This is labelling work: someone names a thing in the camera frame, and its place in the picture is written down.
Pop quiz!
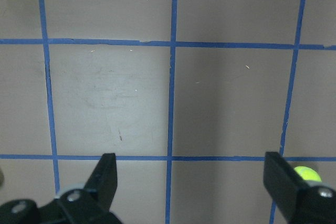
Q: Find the brown paper table mat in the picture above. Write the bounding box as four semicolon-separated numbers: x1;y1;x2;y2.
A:
1;0;335;223

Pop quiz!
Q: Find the tennis ball far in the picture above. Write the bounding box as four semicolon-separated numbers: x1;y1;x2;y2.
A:
294;166;322;182

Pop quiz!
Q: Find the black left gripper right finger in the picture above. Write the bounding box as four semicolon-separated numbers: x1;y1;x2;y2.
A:
263;152;335;223

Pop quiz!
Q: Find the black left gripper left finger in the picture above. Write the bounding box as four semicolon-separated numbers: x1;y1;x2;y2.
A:
1;153;121;223

